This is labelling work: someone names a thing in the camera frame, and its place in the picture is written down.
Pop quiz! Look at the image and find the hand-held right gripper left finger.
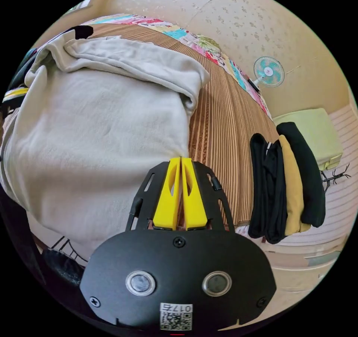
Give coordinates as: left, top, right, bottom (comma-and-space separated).
152, 157, 182, 230

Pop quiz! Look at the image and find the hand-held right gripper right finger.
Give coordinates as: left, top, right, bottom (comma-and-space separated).
181, 157, 210, 230

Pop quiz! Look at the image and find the white thermal long sleeve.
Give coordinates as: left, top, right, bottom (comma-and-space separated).
0, 35, 211, 257

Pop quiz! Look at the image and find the bed with woven mat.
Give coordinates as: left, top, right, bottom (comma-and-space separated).
63, 13, 283, 233

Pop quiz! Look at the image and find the pile of clothes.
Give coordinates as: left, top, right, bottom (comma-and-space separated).
248, 122, 327, 245

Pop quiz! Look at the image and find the person's body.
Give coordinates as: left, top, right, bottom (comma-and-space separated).
0, 188, 94, 319

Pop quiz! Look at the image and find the pale green cushion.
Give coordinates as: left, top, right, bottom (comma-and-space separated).
272, 107, 344, 171

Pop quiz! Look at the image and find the turquoise and white fan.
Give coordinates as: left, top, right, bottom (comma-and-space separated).
248, 56, 286, 93

